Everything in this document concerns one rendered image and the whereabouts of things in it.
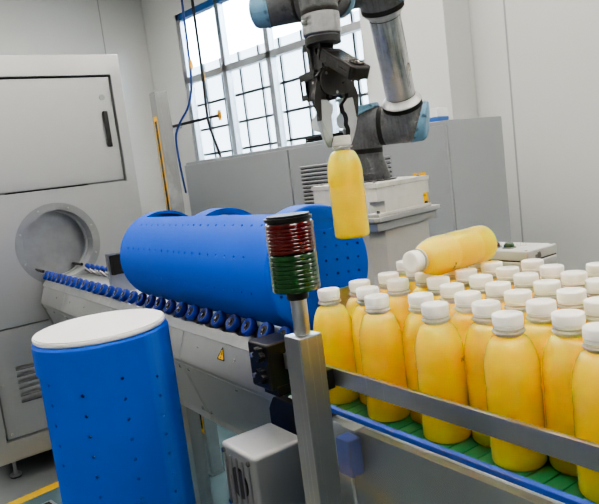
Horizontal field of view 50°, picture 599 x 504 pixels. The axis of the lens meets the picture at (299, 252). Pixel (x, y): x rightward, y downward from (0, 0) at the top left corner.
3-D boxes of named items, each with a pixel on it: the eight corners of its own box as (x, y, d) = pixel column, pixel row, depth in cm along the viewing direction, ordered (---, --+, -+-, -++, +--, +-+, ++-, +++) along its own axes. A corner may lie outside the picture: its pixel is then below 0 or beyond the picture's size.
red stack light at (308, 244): (297, 246, 88) (294, 218, 87) (326, 248, 83) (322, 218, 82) (258, 255, 84) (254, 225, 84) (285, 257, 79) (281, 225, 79)
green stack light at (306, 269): (302, 282, 89) (297, 247, 88) (330, 286, 83) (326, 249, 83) (263, 292, 85) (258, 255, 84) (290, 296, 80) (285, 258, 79)
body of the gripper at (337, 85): (333, 103, 133) (325, 43, 131) (356, 96, 125) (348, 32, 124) (301, 105, 129) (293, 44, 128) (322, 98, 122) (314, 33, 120)
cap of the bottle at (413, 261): (406, 262, 114) (398, 264, 113) (413, 245, 111) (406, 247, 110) (420, 276, 111) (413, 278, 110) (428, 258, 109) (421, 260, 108)
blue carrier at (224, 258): (203, 290, 221) (196, 207, 219) (373, 321, 150) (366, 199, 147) (123, 302, 205) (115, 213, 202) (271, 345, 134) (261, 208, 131)
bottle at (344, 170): (358, 239, 123) (346, 142, 121) (328, 240, 128) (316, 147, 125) (376, 233, 129) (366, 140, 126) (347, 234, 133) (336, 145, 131)
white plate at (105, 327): (164, 302, 154) (165, 307, 155) (44, 321, 149) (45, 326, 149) (164, 327, 127) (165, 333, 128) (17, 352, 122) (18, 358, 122)
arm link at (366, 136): (350, 150, 205) (346, 107, 203) (391, 146, 200) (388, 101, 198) (339, 151, 195) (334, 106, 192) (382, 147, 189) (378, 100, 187)
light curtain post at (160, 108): (217, 467, 295) (161, 93, 273) (224, 471, 290) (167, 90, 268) (206, 472, 292) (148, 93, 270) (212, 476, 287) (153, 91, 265)
